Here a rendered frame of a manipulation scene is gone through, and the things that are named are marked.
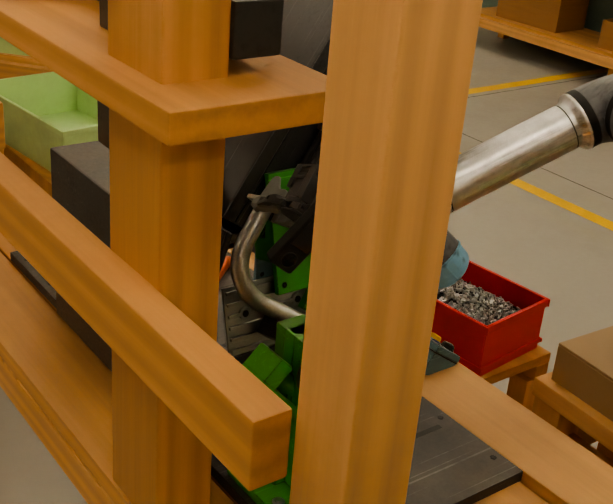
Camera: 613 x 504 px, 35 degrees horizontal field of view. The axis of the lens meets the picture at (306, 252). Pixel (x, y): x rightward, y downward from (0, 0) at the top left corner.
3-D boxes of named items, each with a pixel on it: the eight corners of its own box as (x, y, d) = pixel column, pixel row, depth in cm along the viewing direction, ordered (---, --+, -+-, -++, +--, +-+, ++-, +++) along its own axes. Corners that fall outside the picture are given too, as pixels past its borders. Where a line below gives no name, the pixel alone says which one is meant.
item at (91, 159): (141, 291, 199) (142, 132, 185) (219, 362, 178) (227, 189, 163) (55, 313, 189) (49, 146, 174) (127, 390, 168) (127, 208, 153)
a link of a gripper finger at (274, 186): (265, 179, 161) (303, 183, 154) (249, 211, 159) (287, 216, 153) (253, 169, 159) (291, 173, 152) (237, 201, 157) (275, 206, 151)
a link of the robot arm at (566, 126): (625, 41, 156) (351, 179, 153) (666, 60, 146) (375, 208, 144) (638, 102, 162) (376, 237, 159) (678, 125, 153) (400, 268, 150)
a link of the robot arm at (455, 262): (451, 232, 150) (409, 187, 144) (482, 265, 140) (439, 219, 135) (412, 266, 151) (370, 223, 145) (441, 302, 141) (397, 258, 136)
